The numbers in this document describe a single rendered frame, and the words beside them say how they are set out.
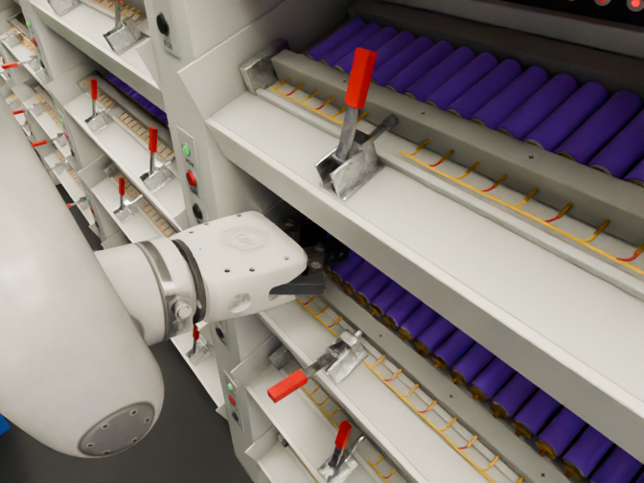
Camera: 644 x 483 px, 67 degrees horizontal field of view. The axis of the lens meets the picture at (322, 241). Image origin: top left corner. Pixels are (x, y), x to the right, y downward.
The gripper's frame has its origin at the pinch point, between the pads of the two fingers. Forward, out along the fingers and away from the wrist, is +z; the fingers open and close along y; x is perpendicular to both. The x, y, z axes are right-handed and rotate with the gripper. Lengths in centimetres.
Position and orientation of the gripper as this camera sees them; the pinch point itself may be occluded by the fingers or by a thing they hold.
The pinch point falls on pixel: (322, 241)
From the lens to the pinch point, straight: 50.4
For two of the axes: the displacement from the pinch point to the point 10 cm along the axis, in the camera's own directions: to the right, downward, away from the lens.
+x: -1.3, 8.5, 5.1
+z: 7.8, -2.3, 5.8
